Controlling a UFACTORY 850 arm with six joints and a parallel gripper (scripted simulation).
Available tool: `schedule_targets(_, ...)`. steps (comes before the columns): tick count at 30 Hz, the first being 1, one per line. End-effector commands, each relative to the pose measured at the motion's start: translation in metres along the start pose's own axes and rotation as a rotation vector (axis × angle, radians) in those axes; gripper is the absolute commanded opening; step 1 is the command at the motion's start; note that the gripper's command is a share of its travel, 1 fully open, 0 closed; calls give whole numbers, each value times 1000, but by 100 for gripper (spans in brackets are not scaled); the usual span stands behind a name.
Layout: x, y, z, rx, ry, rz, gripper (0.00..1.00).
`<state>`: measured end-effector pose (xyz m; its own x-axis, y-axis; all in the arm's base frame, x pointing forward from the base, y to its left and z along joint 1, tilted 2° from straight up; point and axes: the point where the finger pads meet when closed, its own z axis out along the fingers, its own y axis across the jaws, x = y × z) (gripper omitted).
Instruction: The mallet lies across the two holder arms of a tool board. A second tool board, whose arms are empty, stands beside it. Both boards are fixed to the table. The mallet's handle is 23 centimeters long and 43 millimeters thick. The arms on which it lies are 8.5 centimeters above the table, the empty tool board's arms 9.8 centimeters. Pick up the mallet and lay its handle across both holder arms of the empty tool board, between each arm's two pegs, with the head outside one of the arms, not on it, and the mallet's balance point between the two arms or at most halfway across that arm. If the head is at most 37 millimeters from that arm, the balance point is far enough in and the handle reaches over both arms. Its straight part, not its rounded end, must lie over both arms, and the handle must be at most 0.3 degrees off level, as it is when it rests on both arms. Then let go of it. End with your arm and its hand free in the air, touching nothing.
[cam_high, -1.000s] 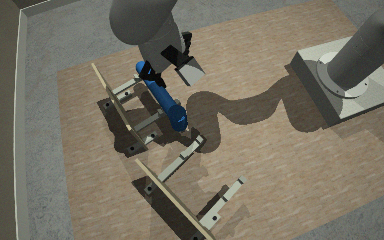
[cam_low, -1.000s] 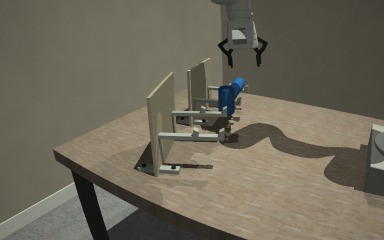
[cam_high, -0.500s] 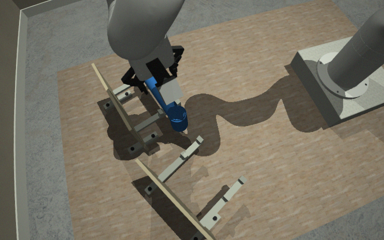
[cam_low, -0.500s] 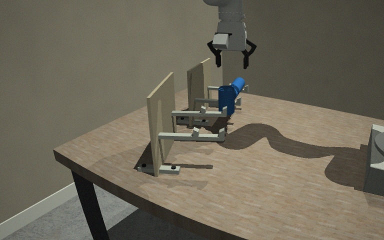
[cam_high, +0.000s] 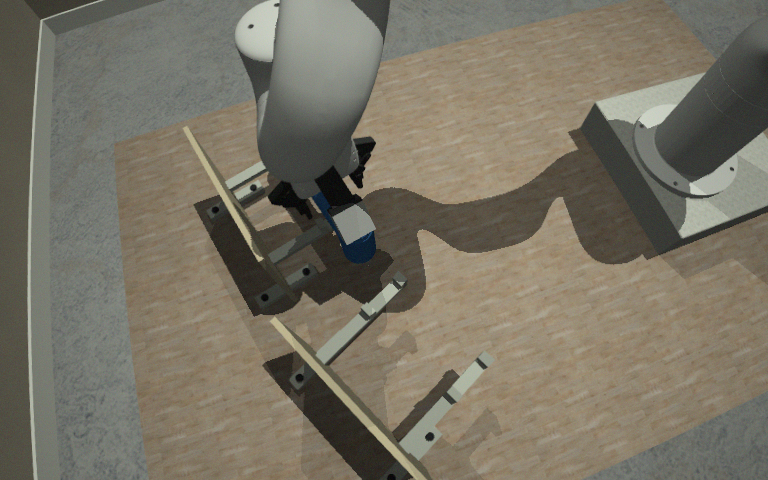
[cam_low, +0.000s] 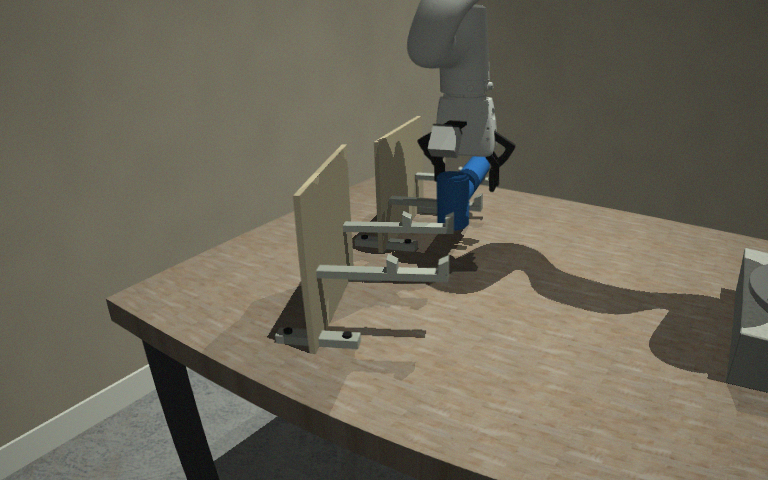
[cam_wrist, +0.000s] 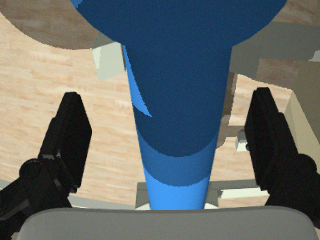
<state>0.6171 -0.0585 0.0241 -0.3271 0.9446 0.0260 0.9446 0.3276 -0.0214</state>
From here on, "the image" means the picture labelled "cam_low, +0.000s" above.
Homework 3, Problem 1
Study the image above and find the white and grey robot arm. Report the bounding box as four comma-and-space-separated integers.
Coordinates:
407, 0, 768, 311

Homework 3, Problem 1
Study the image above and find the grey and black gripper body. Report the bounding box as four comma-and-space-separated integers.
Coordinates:
436, 94, 497, 157

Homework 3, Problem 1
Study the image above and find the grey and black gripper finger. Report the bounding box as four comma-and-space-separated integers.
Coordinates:
485, 131, 516, 192
418, 132, 445, 182

